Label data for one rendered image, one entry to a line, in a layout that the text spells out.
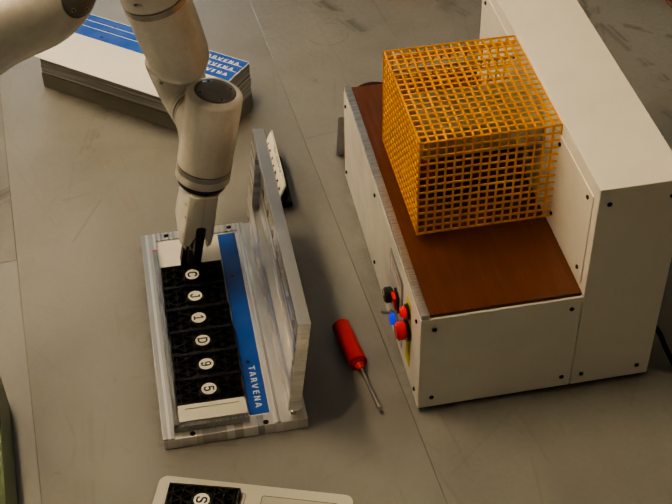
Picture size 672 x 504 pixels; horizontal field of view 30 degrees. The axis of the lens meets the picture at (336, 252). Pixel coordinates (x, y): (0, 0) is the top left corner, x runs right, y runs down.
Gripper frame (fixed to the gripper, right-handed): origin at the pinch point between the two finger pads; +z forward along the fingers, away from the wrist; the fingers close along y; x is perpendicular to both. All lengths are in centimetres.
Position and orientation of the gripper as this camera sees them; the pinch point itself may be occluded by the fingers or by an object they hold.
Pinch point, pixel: (191, 253)
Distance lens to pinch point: 202.8
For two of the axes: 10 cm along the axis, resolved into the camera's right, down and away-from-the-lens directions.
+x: 9.7, 0.1, 2.6
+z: -1.8, 7.5, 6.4
